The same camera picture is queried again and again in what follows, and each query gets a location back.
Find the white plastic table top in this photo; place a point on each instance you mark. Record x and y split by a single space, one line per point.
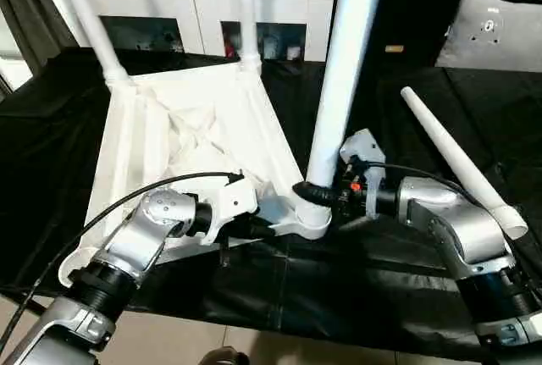
195 128

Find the white plastic table leg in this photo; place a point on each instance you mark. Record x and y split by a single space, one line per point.
343 69
248 13
89 22
461 157

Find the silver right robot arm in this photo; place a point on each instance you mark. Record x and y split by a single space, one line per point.
466 246

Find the black furniture with yellow label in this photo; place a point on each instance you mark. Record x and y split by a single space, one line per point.
406 5

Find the black work mat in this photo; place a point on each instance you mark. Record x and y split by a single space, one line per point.
51 170

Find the grey cushion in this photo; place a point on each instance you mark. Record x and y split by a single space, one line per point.
495 30

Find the white glass-door cabinet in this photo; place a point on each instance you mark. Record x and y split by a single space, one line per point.
169 5

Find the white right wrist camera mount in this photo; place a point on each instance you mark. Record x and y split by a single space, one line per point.
362 149

